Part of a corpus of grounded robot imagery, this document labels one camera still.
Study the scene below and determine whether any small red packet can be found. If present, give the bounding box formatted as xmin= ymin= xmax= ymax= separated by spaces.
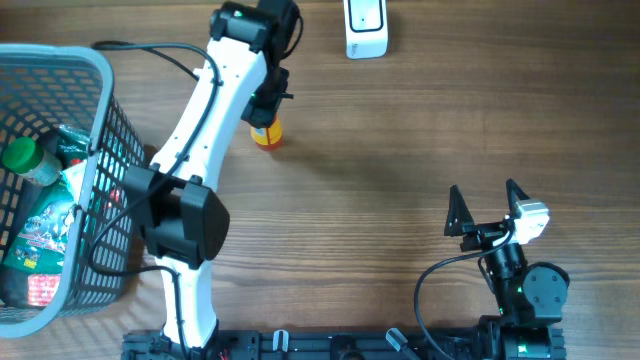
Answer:
xmin=27 ymin=274 xmax=61 ymax=307

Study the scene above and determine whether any green glove package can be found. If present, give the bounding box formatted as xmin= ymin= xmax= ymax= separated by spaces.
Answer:
xmin=3 ymin=125 xmax=90 ymax=275

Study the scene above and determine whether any grey plastic mesh basket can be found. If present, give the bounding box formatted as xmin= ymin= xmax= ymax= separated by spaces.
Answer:
xmin=1 ymin=44 xmax=144 ymax=339

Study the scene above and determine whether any white barcode scanner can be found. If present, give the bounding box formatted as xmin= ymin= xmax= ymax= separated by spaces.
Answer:
xmin=343 ymin=0 xmax=389 ymax=60

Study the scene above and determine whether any green lid white jar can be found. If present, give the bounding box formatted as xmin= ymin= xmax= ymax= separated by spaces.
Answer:
xmin=1 ymin=137 xmax=62 ymax=187

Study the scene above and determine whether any red sauce bottle green cap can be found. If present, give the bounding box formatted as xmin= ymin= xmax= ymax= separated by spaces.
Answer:
xmin=250 ymin=115 xmax=283 ymax=151

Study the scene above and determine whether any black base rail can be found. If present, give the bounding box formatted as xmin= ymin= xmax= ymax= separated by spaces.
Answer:
xmin=122 ymin=327 xmax=567 ymax=360

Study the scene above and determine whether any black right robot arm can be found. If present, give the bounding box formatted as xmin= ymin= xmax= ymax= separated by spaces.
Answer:
xmin=444 ymin=179 xmax=570 ymax=359

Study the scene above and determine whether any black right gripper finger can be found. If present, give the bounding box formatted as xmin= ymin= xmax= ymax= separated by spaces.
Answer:
xmin=444 ymin=185 xmax=475 ymax=237
xmin=506 ymin=178 xmax=530 ymax=217

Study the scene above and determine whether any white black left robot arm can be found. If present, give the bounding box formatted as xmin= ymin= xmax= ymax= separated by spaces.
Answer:
xmin=125 ymin=1 xmax=303 ymax=359

